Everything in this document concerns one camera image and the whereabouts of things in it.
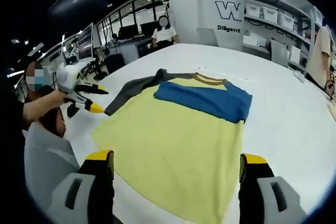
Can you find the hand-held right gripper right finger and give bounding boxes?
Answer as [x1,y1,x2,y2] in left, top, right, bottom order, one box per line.
[238,153,308,224]

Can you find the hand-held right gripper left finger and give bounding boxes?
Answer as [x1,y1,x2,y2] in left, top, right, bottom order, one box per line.
[51,150,115,224]

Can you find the yellow garment with coloured sleeves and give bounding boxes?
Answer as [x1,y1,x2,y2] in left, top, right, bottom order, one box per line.
[90,68,253,224]

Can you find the person's left hand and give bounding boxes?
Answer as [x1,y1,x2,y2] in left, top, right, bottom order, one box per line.
[49,89,67,104]

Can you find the computer monitor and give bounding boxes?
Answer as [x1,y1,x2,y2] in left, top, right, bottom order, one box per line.
[77,23,96,60]

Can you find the white crumpled cloth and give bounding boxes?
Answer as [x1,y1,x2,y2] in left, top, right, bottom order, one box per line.
[292,70,307,82]

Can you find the grey metal shelf unit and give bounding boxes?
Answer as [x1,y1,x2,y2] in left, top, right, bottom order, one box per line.
[237,0,322,78]

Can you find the white storage bin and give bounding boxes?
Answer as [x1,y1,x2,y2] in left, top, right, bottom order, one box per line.
[261,7,279,22]
[277,10,295,26]
[245,4,263,18]

